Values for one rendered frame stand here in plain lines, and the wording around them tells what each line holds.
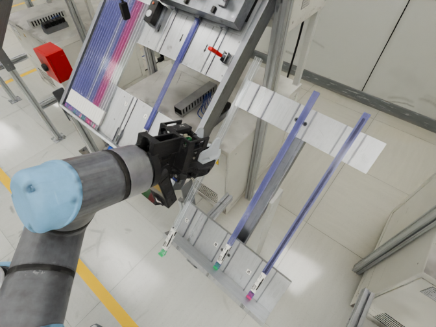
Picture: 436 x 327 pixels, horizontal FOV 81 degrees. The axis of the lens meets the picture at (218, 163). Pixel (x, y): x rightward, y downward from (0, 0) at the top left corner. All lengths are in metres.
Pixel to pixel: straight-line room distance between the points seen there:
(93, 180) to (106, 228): 1.38
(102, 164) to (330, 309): 1.38
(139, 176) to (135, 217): 1.32
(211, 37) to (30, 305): 0.80
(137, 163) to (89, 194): 0.08
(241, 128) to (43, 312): 0.99
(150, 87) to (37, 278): 1.20
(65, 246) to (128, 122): 0.69
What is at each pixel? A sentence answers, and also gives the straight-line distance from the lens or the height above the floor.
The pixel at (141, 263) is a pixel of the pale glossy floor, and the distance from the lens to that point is 1.56.
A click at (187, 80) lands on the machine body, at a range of 1.49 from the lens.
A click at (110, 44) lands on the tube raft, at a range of 1.18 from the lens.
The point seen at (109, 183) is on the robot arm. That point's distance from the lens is 0.34.
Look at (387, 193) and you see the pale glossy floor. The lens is 2.02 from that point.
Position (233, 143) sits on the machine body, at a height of 0.62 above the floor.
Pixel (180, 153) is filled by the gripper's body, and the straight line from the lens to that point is 0.43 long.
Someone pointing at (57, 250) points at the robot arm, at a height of 1.12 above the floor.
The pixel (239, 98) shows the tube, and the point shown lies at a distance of 0.54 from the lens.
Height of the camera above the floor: 1.44
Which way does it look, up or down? 52 degrees down
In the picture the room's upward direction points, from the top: straight up
